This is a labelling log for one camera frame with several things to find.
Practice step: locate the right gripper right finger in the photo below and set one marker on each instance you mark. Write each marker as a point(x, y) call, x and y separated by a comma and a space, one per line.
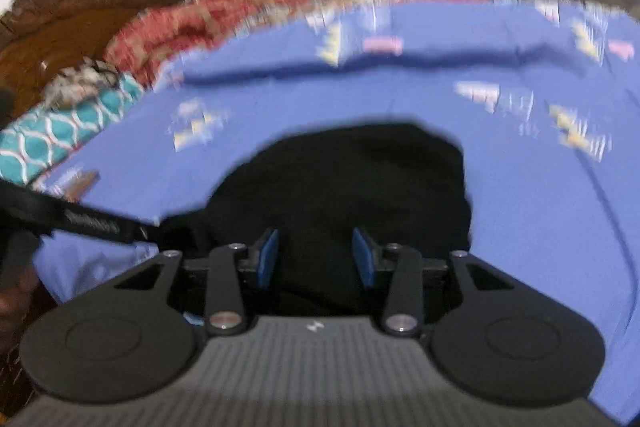
point(392, 278)

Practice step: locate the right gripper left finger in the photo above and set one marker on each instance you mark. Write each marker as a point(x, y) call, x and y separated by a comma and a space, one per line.
point(236, 278)

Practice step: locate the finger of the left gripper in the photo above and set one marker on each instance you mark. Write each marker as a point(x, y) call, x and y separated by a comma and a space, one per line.
point(42, 214)

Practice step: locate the black pants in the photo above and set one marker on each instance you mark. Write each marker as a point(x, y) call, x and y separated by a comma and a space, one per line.
point(398, 182)

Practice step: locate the teal patterned pillow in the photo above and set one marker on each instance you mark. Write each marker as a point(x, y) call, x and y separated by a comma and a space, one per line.
point(43, 137)

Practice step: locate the crumpled grey floral cloth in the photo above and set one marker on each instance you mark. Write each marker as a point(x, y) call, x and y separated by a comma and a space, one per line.
point(80, 83)

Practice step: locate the carved wooden headboard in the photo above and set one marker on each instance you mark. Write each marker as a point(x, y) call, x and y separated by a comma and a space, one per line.
point(40, 37)

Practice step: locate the red floral blanket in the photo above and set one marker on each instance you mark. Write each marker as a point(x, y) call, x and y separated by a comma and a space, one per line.
point(144, 44)

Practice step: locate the blue printed bedsheet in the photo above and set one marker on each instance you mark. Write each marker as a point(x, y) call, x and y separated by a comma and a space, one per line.
point(546, 109)

